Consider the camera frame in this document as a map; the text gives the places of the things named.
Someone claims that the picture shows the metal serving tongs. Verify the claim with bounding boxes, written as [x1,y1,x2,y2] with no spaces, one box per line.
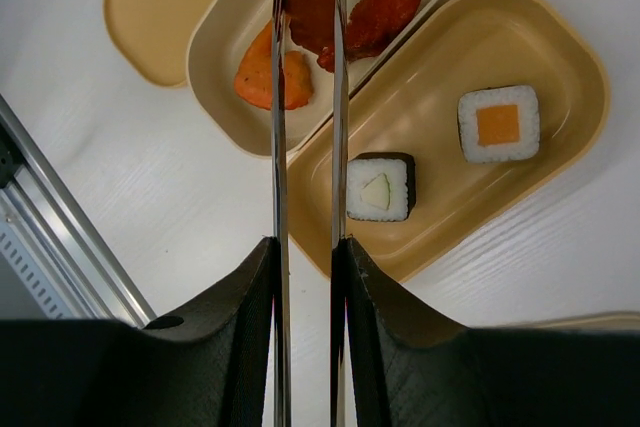
[271,0,349,426]

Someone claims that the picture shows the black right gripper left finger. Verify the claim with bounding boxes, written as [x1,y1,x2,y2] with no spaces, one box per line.
[1,237,275,426]

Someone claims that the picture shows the orange lunch box container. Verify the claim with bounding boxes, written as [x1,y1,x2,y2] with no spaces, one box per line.
[285,0,612,284]

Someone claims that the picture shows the beige lunch box lid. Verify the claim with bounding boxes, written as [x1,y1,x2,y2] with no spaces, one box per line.
[527,312,640,332]

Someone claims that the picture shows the salmon sushi roll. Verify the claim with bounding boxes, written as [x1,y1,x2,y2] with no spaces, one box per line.
[457,85,541,164]

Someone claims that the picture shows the red fried chicken drumstick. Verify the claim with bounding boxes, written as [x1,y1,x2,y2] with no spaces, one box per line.
[345,0,422,62]

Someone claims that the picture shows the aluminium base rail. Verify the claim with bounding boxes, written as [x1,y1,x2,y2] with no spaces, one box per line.
[1,102,157,328]

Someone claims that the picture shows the slotted cable duct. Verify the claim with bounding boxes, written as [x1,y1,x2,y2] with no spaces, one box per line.
[1,221,70,320]

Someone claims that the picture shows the cucumber sushi roll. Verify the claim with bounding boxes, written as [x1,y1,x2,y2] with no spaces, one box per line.
[346,152,416,222]

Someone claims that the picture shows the orange fried chicken piece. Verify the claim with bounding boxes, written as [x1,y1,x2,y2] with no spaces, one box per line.
[233,22,315,110]

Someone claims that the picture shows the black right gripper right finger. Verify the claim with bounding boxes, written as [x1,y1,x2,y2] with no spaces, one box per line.
[339,238,639,426]

